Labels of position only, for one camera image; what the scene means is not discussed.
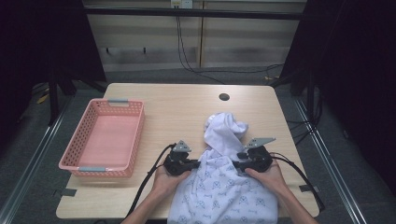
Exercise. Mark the grey tape piece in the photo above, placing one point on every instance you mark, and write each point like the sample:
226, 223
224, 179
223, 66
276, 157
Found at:
306, 188

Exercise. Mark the white cloth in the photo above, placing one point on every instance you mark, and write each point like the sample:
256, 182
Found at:
221, 193

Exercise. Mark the person's right hand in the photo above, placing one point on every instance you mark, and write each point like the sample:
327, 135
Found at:
272, 180

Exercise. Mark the yellow floor object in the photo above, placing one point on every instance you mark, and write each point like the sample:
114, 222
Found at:
42, 99

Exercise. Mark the black tape piece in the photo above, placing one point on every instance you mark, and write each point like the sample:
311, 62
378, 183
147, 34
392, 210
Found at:
67, 192

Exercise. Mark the black horizontal frame bar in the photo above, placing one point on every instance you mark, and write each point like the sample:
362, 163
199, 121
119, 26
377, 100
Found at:
193, 13

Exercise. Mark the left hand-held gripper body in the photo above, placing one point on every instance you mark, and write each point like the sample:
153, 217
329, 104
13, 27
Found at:
176, 163

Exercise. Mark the person's left hand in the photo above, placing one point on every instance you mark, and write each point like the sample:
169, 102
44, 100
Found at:
166, 185

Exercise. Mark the black metal stand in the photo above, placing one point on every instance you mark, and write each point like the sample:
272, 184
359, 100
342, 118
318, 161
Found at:
53, 99

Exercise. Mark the white wall socket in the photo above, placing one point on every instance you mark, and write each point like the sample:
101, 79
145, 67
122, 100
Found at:
182, 3

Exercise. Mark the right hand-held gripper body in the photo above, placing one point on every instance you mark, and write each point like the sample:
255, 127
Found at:
260, 160

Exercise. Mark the dark curtain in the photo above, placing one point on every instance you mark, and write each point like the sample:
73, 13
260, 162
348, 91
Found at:
37, 40
358, 77

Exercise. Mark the round black table grommet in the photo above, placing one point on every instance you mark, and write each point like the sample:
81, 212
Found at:
224, 96

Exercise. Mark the silver floor rail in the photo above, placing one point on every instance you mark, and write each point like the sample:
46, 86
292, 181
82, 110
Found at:
336, 174
28, 174

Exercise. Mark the pink plastic basket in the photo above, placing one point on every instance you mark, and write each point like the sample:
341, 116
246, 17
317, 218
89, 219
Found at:
106, 140

